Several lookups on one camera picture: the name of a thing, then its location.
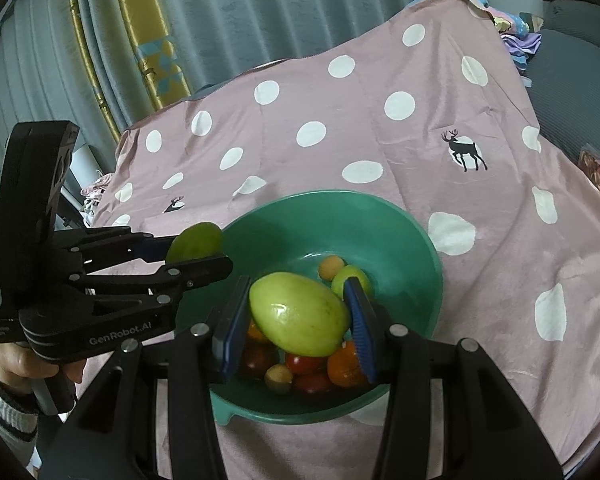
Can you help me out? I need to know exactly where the white cylinder appliance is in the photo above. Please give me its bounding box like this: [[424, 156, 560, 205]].
[[71, 144, 102, 183]]

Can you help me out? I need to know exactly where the pink polka dot blanket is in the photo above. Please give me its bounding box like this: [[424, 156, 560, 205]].
[[55, 0, 600, 480]]

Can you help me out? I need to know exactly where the person's left hand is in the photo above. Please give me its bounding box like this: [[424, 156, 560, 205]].
[[0, 342, 87, 396]]

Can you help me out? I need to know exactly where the pastel printed cloth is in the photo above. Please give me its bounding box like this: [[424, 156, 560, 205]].
[[467, 0, 543, 73]]

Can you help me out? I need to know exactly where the person's left forearm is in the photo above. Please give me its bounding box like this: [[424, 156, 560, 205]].
[[0, 355, 41, 461]]

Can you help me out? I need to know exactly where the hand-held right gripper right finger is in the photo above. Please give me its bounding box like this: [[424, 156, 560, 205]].
[[342, 277, 563, 480]]

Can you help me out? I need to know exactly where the grey curtain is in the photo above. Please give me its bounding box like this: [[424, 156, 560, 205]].
[[0, 0, 546, 171]]

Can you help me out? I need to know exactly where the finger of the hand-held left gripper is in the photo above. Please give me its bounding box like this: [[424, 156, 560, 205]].
[[70, 254, 234, 307], [55, 226, 181, 266]]

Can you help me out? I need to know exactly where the green jujube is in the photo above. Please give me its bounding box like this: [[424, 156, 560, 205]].
[[331, 265, 372, 297], [249, 272, 352, 357], [166, 222, 224, 265]]

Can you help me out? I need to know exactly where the gold patterned curtain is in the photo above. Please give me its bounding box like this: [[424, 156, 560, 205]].
[[65, 0, 191, 141]]

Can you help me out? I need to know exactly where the teal plastic bowl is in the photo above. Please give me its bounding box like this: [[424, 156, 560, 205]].
[[172, 190, 443, 427]]

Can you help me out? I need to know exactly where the orange mandarin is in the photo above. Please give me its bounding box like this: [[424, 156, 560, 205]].
[[247, 320, 271, 345], [327, 340, 373, 388]]

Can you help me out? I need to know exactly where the grey sofa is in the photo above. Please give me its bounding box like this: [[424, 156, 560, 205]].
[[522, 0, 600, 186]]

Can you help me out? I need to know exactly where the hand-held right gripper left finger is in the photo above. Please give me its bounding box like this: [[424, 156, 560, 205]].
[[40, 275, 253, 480]]

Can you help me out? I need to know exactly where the pink clothes pile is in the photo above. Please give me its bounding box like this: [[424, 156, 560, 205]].
[[80, 172, 113, 216]]

